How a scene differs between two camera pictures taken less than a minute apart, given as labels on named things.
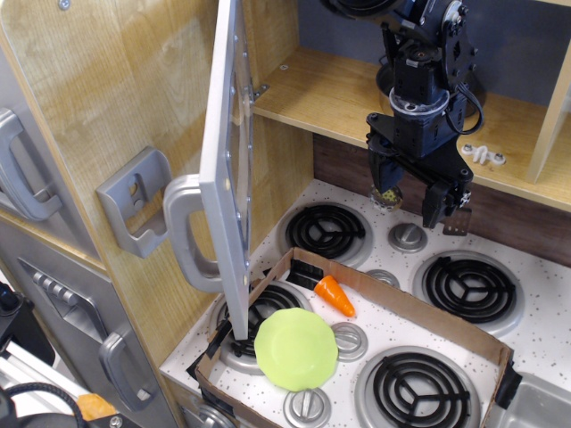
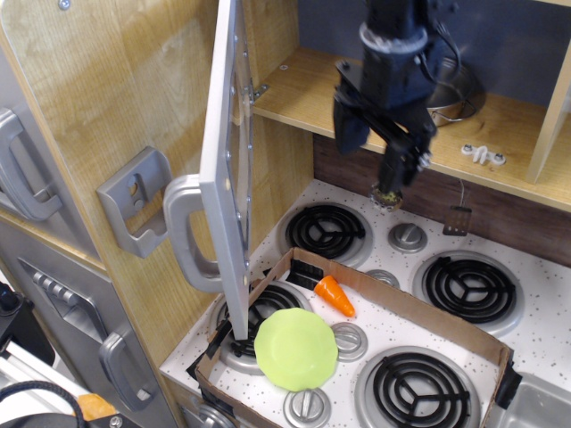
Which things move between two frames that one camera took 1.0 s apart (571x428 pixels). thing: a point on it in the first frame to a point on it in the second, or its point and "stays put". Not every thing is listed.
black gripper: [424, 132] to [390, 93]
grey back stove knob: [408, 237] stays put
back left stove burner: [327, 230] stays put
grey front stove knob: [307, 408] stays put
